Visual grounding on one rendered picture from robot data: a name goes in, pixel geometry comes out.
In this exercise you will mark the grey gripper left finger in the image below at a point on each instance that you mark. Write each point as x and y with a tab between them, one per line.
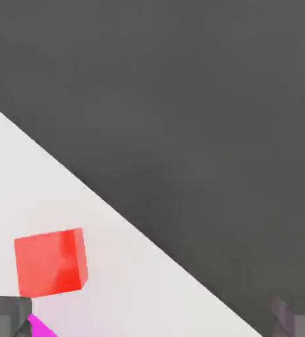
5	316

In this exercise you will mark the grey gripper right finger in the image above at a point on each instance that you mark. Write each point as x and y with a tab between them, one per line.
299	318

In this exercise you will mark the small magenta cube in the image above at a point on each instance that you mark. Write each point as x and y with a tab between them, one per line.
40	329

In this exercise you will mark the small red cube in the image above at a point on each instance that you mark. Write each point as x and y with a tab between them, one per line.
50	263

